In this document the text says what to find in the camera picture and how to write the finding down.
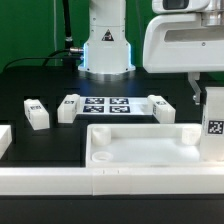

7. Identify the white desk top panel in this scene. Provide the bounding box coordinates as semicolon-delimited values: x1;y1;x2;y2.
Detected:
85;124;224;168

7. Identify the white marker tag plate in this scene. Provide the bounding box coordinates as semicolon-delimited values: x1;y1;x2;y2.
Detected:
78;97;152;115

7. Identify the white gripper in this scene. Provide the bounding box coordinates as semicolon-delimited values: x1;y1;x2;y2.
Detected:
143;13;224;105

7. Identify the black cable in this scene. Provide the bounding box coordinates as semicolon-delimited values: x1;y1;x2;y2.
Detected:
2;46;84;72

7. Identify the white front barrier rail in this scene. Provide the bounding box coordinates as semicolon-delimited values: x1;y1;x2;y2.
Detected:
0;167;224;195

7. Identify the white left barrier block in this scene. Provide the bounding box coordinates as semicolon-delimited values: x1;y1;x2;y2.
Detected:
0;125;12;159

